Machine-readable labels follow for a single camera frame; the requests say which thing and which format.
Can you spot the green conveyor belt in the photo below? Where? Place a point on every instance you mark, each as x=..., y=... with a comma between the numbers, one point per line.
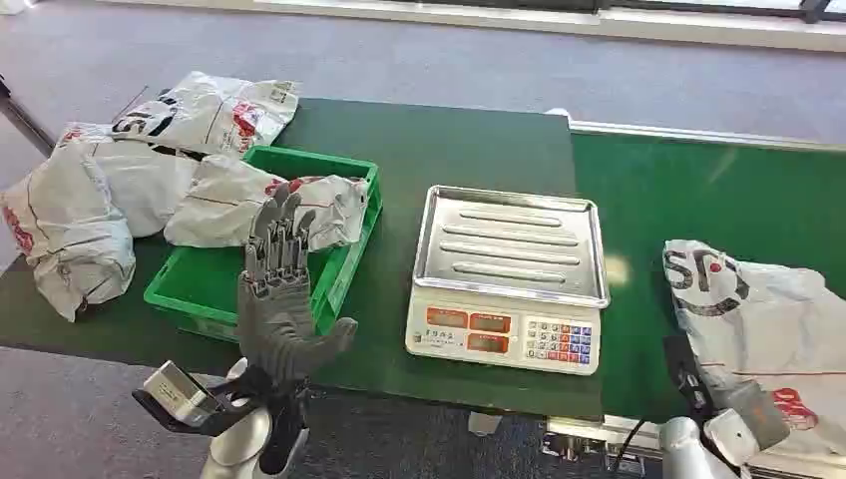
x=694, y=198

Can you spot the green plastic crate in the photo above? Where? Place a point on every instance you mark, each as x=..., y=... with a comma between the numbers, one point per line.
x=198, y=284

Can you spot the large crumpled white parcel bag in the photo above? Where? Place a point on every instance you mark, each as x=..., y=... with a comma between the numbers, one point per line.
x=66, y=231

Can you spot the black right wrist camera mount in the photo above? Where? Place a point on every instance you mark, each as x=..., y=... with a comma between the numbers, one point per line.
x=687, y=380

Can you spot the silver conveyor frame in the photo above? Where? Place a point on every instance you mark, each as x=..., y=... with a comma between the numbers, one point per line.
x=588, y=443

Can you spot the grey parcel bag with black letters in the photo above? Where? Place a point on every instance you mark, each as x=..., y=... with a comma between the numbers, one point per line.
x=773, y=317

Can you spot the white parcel bag with black letters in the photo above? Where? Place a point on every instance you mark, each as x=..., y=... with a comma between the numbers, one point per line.
x=205, y=112

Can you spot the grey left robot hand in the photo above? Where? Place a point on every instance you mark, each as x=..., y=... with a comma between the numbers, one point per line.
x=277, y=324

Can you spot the white window sill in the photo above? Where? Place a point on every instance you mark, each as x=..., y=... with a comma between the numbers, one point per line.
x=529, y=20

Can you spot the plain white parcel bag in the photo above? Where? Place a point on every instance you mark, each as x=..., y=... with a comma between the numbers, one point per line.
x=145, y=185

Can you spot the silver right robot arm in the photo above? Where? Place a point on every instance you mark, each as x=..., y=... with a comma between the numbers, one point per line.
x=687, y=449

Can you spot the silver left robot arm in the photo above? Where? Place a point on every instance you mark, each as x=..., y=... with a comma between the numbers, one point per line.
x=241, y=444

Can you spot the silver conveyor side rail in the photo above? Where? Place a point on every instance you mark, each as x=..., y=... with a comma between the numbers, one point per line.
x=700, y=135

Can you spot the black pole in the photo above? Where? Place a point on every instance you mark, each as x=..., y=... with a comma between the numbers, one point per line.
x=23, y=119

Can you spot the white electronic scale with steel tray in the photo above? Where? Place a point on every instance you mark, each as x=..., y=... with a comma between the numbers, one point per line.
x=507, y=278

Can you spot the white parcel bag with red print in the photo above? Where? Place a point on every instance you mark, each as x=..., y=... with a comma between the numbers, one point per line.
x=218, y=205

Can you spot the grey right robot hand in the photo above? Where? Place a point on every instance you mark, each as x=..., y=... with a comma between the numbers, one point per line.
x=757, y=413

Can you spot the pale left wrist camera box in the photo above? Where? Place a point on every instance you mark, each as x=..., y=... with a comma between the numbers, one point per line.
x=177, y=393

